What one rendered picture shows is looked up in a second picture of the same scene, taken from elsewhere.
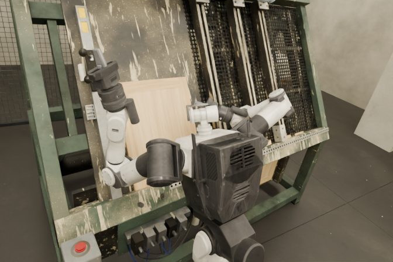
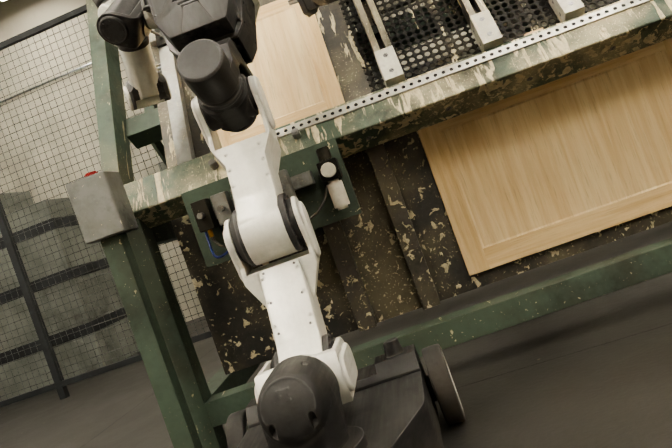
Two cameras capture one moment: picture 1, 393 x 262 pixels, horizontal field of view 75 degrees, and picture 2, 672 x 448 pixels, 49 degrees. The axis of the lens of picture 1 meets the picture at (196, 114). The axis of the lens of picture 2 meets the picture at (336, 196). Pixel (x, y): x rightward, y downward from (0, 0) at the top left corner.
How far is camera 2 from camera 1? 2.05 m
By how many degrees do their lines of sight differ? 50
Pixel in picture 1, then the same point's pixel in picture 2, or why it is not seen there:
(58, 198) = (110, 166)
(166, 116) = (270, 50)
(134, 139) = not seen: hidden behind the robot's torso
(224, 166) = not seen: outside the picture
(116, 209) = (179, 174)
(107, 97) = not seen: outside the picture
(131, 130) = not seen: hidden behind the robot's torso
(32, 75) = (96, 50)
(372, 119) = not seen: outside the picture
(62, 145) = (133, 124)
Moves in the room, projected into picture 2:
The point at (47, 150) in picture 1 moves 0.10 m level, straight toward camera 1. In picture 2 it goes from (103, 117) to (89, 115)
